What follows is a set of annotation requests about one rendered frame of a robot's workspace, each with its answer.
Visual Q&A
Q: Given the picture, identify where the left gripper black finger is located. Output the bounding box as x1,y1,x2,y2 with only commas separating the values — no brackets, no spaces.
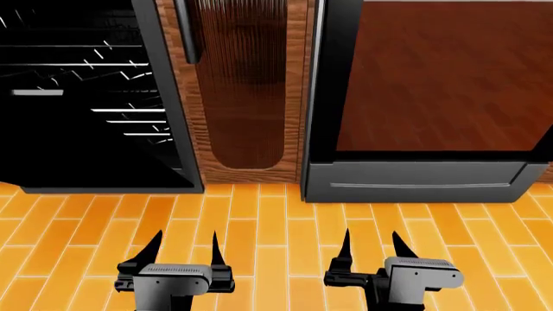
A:
210,230,229,273
117,229,164,274

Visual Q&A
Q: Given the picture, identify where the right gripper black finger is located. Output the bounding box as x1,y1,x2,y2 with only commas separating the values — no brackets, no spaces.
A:
329,227,353,274
391,230,419,259

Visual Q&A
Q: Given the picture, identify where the wooden cabinet door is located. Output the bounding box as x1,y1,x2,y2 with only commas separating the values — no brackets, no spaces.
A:
154,0,324,187

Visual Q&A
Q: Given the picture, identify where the small grey dishwasher bar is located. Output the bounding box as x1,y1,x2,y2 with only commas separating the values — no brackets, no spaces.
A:
11,88,65,97

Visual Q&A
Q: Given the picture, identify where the grey oven drawer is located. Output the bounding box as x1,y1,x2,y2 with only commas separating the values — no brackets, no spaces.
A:
303,161,539,205

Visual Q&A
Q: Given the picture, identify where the open black oven with racks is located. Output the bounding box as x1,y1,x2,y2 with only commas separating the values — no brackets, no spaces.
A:
0,0,206,195

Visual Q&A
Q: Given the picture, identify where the oven glass window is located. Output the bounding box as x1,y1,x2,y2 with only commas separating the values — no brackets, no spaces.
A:
335,0,553,153

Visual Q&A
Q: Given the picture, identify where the ribbed brown glass panel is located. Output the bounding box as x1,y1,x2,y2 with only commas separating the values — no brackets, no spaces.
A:
184,0,289,171

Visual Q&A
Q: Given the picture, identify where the silver drawer handle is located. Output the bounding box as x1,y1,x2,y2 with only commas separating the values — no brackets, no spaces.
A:
329,181,513,189

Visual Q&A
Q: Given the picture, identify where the small wire dishwasher rack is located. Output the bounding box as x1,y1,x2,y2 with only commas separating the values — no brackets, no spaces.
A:
90,88,175,146

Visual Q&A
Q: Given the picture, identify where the large wire dishwasher rack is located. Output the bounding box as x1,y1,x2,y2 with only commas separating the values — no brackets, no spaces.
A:
0,8,153,86

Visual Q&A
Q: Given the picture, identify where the dark cabinet door handle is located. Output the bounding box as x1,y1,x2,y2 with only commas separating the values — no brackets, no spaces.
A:
174,0,203,65

